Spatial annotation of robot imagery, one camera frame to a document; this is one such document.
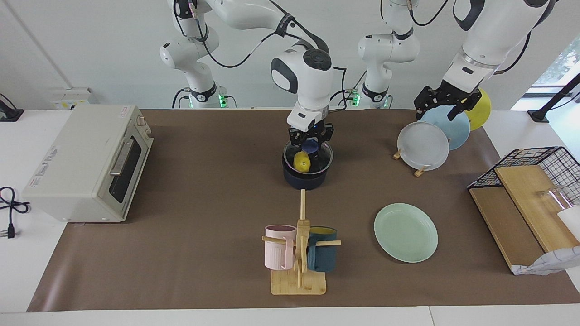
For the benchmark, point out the light blue plate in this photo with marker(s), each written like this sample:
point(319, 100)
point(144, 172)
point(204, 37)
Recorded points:
point(457, 131)

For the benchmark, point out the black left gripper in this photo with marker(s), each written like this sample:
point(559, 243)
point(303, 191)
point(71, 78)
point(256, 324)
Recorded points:
point(446, 95)

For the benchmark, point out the white checked cloth bag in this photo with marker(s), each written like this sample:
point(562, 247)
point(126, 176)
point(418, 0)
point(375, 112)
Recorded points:
point(553, 262)

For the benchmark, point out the wooden plate rack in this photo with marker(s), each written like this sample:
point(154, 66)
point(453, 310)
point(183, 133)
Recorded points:
point(420, 172)

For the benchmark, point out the yellow plate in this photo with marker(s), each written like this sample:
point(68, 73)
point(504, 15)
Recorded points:
point(482, 113)

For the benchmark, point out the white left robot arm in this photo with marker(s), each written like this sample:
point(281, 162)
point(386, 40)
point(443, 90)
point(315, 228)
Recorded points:
point(485, 40)

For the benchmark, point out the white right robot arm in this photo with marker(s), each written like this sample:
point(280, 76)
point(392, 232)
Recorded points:
point(308, 77)

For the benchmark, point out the grey plate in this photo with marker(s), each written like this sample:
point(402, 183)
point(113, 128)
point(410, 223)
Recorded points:
point(423, 146)

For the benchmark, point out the glass lid with blue knob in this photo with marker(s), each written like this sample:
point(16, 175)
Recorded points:
point(324, 163)

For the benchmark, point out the light wooden shelf board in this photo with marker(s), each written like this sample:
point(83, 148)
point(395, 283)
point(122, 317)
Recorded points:
point(530, 199)

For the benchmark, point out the beige toaster oven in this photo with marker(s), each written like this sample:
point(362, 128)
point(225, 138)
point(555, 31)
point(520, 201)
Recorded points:
point(72, 163)

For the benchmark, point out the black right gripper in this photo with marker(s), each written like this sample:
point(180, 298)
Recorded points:
point(312, 132)

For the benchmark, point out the dark teal mug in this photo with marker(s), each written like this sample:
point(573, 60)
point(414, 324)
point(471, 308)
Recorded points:
point(322, 256)

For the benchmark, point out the clear glass cup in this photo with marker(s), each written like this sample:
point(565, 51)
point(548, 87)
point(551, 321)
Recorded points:
point(559, 197)

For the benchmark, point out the wooden mug tree stand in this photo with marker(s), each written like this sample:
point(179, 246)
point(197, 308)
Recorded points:
point(301, 280)

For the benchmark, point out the white wall socket box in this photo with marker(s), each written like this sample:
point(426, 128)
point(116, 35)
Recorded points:
point(72, 98)

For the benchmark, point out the yellow lemon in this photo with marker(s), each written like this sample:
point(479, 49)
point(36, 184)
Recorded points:
point(302, 162)

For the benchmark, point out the brown table mat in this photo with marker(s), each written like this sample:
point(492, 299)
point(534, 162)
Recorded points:
point(204, 253)

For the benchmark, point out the light green plate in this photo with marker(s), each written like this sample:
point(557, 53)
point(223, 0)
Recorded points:
point(405, 233)

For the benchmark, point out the brown wooden shelf board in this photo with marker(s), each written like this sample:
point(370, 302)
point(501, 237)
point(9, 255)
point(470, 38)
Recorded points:
point(507, 226)

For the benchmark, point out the pink ribbed mug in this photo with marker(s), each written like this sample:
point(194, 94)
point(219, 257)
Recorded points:
point(278, 249)

